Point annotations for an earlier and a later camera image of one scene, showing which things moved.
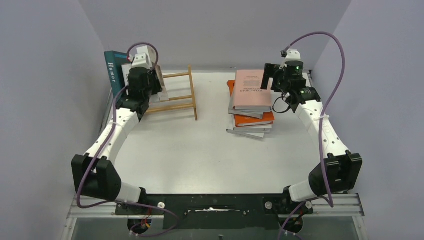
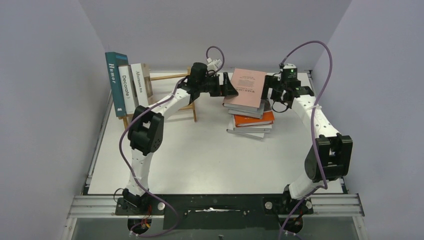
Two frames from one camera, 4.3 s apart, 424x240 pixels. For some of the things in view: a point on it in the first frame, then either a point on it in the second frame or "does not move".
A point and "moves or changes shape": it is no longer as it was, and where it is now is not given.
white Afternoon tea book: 161,95 moves or changes shape
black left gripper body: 154,86 -> 212,86
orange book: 242,121 does not move
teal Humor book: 114,60 does not move
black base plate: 217,211 does not move
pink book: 248,94 moves or changes shape
